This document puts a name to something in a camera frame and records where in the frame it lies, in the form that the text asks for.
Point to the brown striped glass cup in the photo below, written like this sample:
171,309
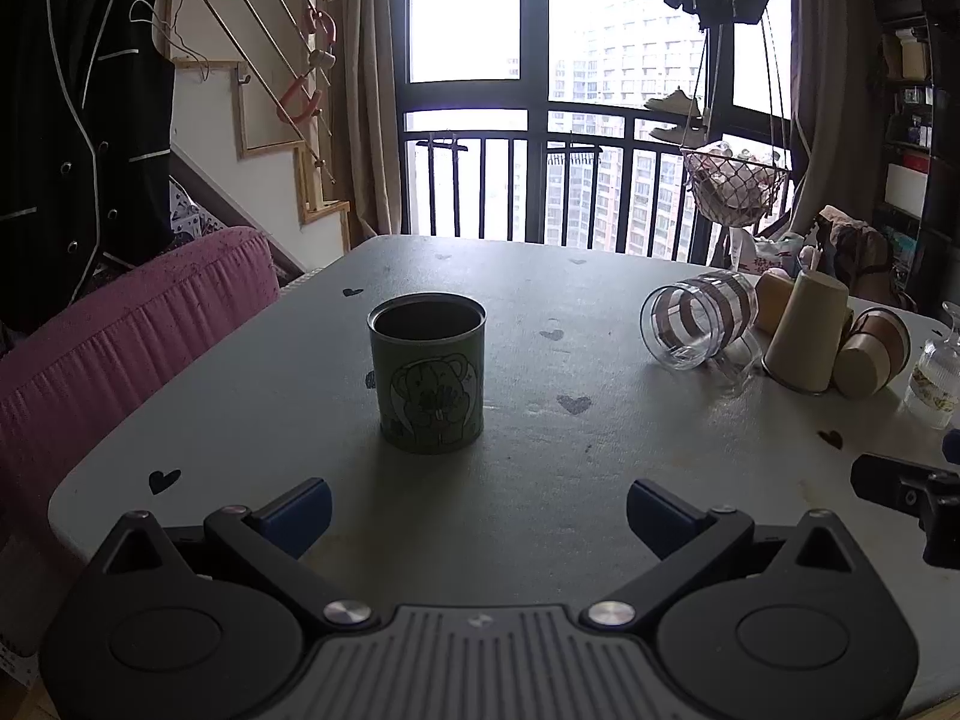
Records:
701,315

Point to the green cartoon print cup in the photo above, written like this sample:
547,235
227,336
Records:
431,390

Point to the brown bag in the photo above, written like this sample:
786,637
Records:
859,247

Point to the black balcony railing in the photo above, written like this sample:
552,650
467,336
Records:
536,180

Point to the pink clothes hanger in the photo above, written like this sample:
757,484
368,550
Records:
307,75

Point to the black storage shelf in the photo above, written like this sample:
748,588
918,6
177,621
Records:
919,165

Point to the beige curtain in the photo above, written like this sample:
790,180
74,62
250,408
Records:
825,90
367,90

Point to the beige shoe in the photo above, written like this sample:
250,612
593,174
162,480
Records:
679,131
675,100

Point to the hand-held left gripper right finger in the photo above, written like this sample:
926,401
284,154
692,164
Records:
660,516

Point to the pink cushioned sofa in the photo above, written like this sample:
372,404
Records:
127,345

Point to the patterned glass bottle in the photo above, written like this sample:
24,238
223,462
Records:
934,382

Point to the tan paper cup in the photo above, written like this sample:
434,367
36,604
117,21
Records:
772,300

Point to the black jacket with white trim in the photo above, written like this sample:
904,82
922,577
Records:
67,135

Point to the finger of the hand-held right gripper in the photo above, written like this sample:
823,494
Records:
892,484

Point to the brown sleeved paper cup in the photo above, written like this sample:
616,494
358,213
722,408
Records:
870,360

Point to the white wooden trimmed staircase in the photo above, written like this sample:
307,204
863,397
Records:
285,187

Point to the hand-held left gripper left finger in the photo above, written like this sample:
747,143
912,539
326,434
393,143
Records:
298,517

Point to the floral cloth bag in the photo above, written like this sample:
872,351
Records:
772,255

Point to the beige paper cup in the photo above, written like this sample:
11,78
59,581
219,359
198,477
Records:
806,337

